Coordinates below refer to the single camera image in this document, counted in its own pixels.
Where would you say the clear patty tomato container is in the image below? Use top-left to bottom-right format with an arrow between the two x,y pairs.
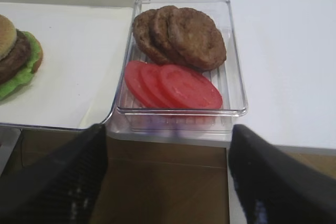
106,0 -> 248,145

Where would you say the green lettuce leaf on tray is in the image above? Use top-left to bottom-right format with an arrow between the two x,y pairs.
1,31 -> 39,100

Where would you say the sesame bun top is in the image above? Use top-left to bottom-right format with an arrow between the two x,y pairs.
0,15 -> 17,60

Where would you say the red tomato slice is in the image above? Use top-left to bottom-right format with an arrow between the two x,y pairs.
140,63 -> 176,109
124,60 -> 159,108
159,65 -> 223,110

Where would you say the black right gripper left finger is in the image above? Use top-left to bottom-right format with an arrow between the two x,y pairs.
1,124 -> 108,223

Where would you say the brown meat patty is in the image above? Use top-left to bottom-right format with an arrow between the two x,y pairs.
132,9 -> 173,65
168,7 -> 226,71
150,5 -> 189,67

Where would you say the bun bottom in burger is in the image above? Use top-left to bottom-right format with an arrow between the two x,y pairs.
31,42 -> 43,73

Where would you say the silver metal tray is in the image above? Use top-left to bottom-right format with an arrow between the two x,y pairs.
1,0 -> 136,130

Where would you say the brown burger patty on tray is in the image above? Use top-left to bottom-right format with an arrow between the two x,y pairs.
0,29 -> 31,84

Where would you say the white parchment paper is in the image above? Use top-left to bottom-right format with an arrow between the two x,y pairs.
1,3 -> 133,128

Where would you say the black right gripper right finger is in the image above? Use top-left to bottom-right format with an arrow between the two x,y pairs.
228,124 -> 335,223

